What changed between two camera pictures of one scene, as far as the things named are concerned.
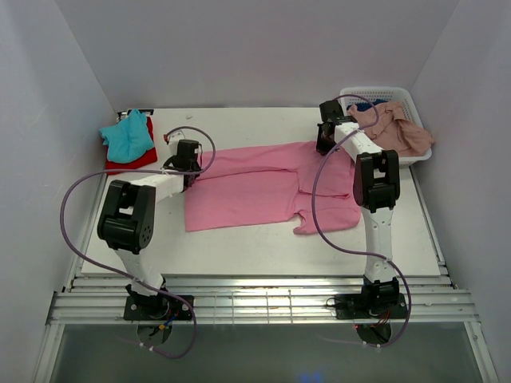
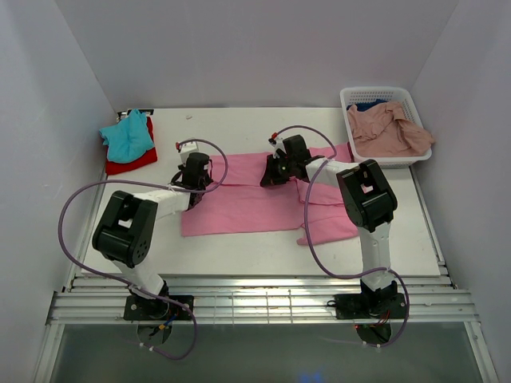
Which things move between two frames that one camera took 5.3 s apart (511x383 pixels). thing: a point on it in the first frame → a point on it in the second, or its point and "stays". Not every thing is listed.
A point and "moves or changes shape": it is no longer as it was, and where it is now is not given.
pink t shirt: (267, 187) moves or changes shape
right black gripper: (322, 148) → (270, 177)
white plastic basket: (350, 96) stays
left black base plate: (158, 308) stays
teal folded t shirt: (129, 139) stays
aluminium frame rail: (436, 299) stays
